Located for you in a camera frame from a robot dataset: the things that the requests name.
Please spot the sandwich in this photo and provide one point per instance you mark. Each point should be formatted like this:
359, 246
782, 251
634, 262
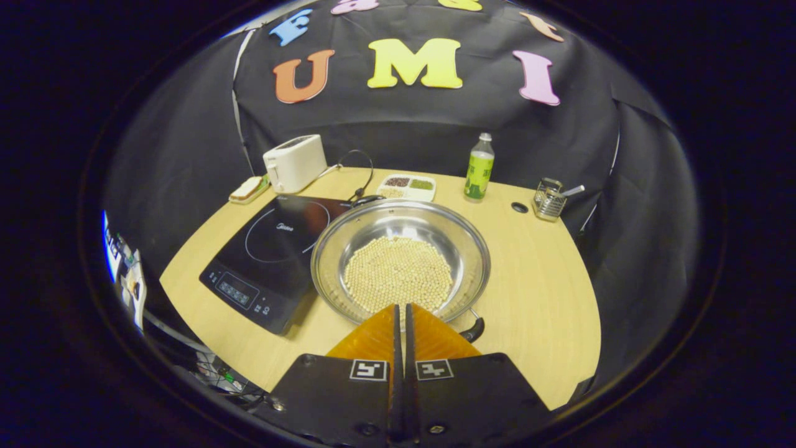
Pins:
247, 188

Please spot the pile of soybeans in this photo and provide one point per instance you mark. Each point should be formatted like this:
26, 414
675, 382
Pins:
398, 274

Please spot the stainless steel pot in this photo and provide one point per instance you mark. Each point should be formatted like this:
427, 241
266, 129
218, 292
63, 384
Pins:
398, 218

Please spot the black table grommet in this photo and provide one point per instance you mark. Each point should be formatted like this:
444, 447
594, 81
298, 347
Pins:
520, 208

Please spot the green tea bottle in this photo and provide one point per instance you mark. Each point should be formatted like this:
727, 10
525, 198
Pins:
479, 174

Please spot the white divided bean dish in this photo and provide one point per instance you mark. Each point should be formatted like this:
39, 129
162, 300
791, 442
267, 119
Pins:
407, 186

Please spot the white sandwich tray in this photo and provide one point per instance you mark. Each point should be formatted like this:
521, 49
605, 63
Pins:
264, 185

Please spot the white blurry object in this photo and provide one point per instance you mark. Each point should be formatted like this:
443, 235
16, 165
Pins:
130, 280

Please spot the white toaster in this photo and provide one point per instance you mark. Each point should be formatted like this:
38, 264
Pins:
295, 165

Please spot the metal spoon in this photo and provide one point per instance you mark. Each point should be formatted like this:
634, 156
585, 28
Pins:
575, 190

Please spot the black induction cooktop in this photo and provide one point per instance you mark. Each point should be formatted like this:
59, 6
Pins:
267, 261

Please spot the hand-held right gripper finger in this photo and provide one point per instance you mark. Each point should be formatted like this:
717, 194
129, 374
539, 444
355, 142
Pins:
397, 386
410, 386

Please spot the black backdrop cloth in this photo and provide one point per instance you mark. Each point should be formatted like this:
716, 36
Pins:
559, 137

